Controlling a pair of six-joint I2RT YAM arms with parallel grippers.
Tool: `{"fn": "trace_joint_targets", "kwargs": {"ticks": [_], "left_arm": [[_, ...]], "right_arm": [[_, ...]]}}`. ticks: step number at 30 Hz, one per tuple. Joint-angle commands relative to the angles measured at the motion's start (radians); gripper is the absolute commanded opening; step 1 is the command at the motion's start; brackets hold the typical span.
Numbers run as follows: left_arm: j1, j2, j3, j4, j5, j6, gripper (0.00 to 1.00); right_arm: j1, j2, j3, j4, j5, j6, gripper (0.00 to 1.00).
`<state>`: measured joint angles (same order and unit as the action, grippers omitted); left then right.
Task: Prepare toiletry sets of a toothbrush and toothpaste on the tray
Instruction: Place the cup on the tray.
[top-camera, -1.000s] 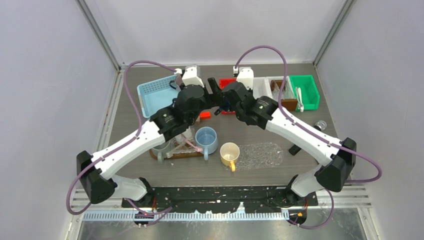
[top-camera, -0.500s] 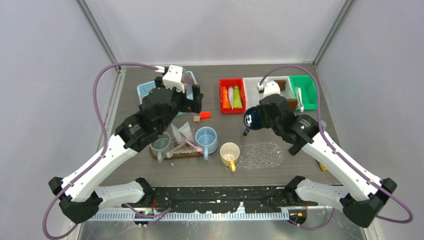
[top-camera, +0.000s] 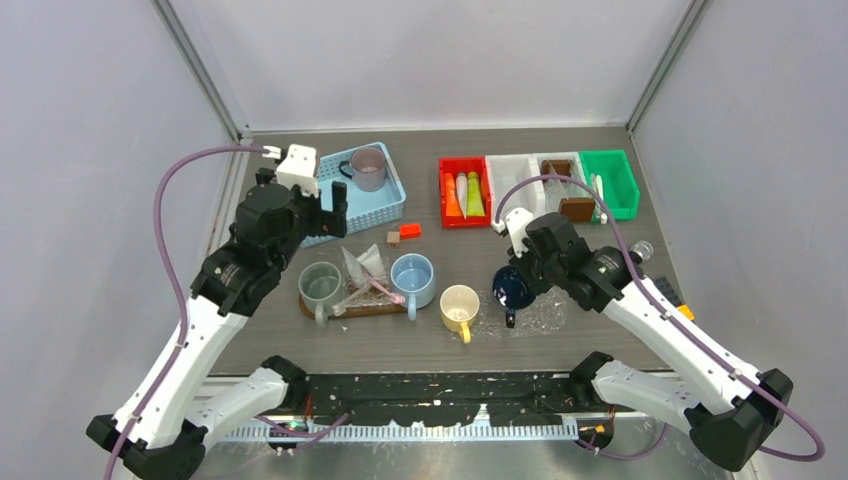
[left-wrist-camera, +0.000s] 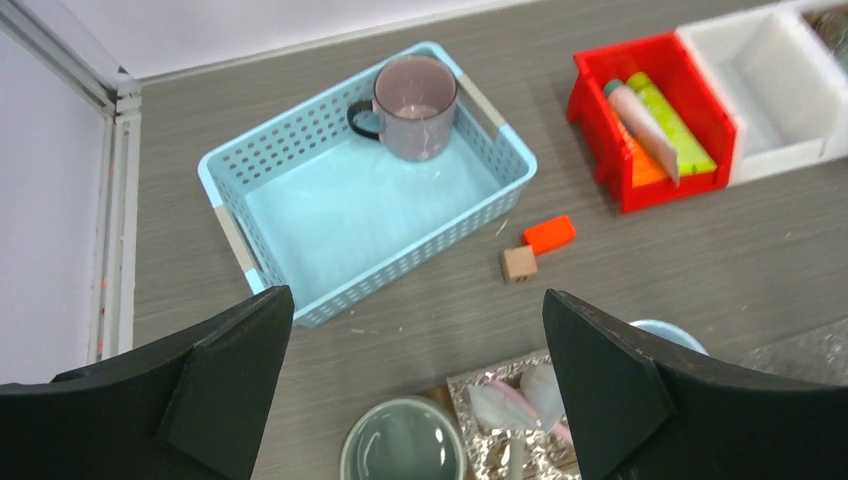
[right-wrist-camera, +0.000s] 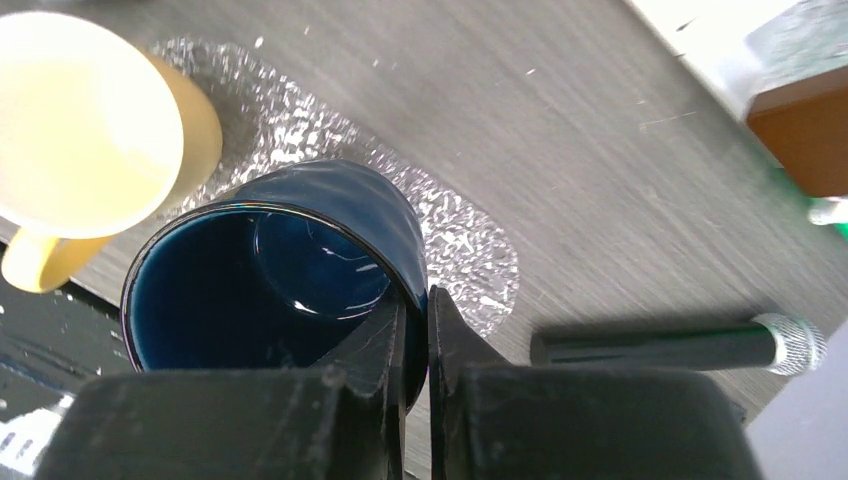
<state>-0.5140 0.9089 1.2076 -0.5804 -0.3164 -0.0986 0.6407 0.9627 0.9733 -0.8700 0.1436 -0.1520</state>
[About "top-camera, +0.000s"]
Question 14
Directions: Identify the dark blue mug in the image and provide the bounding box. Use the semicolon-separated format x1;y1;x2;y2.
492;265;536;329

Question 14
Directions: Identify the white toothpaste tube red cap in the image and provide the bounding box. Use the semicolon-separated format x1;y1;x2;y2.
341;247;369;289

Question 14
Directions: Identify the grey-green mug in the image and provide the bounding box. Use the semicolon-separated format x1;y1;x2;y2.
298;261;344;327

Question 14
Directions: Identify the mauve mug black handle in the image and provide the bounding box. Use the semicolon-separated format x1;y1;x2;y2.
338;147;387;192

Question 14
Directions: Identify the clear textured acrylic holder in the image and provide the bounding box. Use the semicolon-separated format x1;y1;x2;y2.
333;260;404;315

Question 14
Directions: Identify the light blue mug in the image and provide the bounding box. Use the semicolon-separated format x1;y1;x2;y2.
390;253;436;321

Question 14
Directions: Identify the pink toothbrush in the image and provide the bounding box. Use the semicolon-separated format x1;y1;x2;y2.
368;278;405;305

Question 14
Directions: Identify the cream mug yellow handle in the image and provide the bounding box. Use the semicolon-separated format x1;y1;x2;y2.
439;285;481;344

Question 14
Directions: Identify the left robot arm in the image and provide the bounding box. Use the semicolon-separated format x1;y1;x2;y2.
86;169;348;479

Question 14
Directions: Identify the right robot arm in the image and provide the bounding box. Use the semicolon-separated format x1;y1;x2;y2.
498;208;794;472

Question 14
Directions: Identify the clear textured oval tray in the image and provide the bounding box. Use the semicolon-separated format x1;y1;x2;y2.
471;289;570;341

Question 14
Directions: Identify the yellow-green toothpaste tube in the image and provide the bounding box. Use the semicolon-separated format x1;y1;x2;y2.
466;172;485;217

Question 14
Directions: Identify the oval wooden tray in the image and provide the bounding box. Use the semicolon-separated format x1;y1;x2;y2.
326;291;407;320

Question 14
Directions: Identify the orange toothpaste tube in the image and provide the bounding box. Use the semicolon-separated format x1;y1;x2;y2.
443;173;463;217

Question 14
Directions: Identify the small white toothpaste tube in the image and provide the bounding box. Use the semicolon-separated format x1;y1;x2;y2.
455;173;468;218

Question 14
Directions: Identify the light blue perforated basket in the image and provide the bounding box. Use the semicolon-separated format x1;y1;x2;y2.
316;142;407;235

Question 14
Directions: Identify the brown wooden holder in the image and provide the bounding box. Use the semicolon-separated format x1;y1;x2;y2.
557;197;596;223

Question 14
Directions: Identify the white plastic bin right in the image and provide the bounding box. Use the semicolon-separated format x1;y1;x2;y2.
534;152;594;213

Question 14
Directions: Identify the white plastic bin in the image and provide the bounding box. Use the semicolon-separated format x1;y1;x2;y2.
485;154;546;224
534;152;594;213

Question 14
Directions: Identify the small wooden cube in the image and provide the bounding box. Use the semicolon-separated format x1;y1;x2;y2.
386;231;401;248

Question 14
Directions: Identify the orange block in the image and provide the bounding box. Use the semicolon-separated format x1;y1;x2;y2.
398;223;422;240

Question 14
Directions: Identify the black microphone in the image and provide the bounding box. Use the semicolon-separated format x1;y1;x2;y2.
629;240;654;263

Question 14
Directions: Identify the green plastic bin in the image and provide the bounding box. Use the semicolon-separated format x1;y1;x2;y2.
579;150;641;221

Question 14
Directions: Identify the white plastic bin left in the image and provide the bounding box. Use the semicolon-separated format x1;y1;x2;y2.
485;154;546;224

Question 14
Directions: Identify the dark grey studded baseplate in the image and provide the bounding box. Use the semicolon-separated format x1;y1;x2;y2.
653;276;685;308

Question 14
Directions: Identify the red plastic bin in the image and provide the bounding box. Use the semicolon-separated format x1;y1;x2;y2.
438;156;491;229

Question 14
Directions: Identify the yellow toy brick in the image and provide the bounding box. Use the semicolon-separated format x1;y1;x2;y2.
677;304;695;321

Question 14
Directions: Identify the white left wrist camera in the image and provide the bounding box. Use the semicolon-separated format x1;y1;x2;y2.
262;144;320;198

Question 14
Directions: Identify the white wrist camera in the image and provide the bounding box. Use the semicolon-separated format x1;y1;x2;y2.
491;207;534;258
262;144;320;198

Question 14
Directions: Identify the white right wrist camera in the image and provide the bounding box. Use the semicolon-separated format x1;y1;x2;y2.
491;207;534;258

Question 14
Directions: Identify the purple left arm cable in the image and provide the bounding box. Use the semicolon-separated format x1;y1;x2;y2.
102;144;349;480

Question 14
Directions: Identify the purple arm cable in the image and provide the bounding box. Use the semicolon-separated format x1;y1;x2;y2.
494;174;827;464
102;144;349;480

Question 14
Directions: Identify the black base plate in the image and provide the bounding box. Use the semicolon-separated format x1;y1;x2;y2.
268;372;612;427

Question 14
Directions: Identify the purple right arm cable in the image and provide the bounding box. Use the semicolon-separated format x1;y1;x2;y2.
494;174;827;464

